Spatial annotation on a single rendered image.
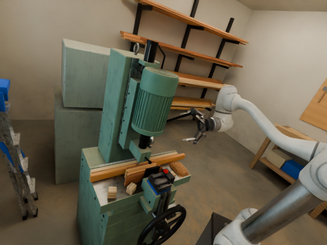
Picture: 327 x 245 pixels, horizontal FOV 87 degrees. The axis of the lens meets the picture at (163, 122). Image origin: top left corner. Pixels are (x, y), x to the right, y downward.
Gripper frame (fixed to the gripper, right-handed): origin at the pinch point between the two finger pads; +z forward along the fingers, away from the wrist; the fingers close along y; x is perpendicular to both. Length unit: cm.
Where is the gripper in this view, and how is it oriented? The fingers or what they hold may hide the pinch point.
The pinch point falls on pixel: (184, 126)
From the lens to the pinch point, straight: 92.0
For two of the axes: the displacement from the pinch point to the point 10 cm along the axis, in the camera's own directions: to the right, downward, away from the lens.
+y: -0.9, -10.0, 0.4
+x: 6.0, -0.9, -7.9
